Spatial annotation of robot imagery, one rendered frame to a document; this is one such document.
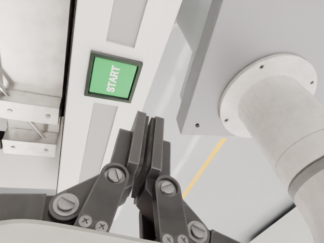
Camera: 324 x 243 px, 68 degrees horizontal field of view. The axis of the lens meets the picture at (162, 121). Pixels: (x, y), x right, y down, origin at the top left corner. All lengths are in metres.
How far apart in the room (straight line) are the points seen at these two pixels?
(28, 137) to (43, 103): 0.08
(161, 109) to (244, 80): 1.18
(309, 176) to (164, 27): 0.25
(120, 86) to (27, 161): 0.40
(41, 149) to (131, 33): 0.27
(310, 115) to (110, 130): 0.28
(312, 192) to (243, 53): 0.23
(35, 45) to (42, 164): 0.34
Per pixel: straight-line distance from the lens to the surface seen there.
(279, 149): 0.38
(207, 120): 0.49
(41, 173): 0.66
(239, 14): 0.40
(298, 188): 0.37
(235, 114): 0.49
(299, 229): 3.45
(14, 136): 0.46
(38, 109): 0.39
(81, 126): 0.33
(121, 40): 0.27
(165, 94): 1.52
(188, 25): 0.73
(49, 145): 0.44
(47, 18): 0.35
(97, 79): 0.28
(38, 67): 0.38
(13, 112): 0.41
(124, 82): 0.28
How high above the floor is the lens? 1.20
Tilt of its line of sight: 46 degrees down
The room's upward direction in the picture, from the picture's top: 167 degrees clockwise
